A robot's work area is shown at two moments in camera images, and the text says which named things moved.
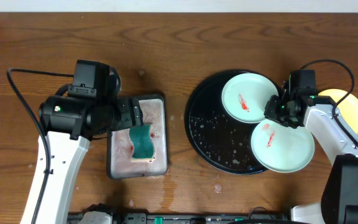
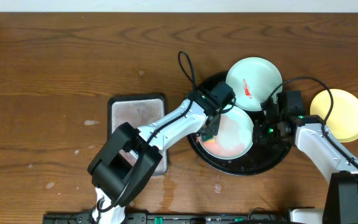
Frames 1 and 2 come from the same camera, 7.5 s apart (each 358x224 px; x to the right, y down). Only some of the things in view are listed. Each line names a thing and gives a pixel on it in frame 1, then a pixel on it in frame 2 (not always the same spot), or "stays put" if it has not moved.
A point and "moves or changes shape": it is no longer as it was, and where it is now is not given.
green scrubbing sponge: (141, 142) moves or changes shape
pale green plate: (280, 149) → (234, 138)
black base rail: (191, 218) stays put
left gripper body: (126, 116) → (215, 130)
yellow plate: (350, 109) stays put
